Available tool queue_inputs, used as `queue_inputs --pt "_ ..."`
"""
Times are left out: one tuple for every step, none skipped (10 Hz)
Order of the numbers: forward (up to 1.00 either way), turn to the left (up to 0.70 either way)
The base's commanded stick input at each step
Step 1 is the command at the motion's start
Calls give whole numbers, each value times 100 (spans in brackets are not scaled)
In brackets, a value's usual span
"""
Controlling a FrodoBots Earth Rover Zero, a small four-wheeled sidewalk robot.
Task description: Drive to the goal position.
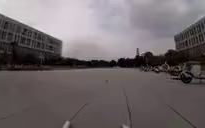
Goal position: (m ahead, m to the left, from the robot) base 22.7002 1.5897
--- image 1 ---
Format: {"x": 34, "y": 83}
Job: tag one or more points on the long pale windowed building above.
{"x": 20, "y": 38}

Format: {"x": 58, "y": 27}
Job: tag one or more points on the pale grid-windowed building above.
{"x": 198, "y": 35}

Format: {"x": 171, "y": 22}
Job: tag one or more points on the grey paved plaza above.
{"x": 100, "y": 100}

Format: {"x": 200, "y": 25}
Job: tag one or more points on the row of trees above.
{"x": 100, "y": 62}

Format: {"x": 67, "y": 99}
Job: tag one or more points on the distant tower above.
{"x": 137, "y": 52}

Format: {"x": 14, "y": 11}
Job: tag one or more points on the robot's own part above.
{"x": 124, "y": 126}
{"x": 66, "y": 124}

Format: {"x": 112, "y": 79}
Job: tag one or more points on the white scooter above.
{"x": 195, "y": 71}

